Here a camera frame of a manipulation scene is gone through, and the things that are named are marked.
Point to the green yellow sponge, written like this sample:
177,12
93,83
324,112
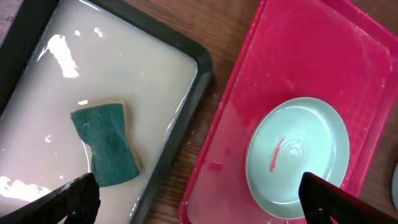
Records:
103,129

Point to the light blue plate front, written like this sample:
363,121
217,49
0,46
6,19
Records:
394,187

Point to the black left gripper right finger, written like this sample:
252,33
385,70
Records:
322,202

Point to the light blue plate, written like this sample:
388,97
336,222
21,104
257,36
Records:
394,187
300,135

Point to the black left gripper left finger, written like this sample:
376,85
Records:
75,202

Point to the red plastic tray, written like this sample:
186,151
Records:
330,50

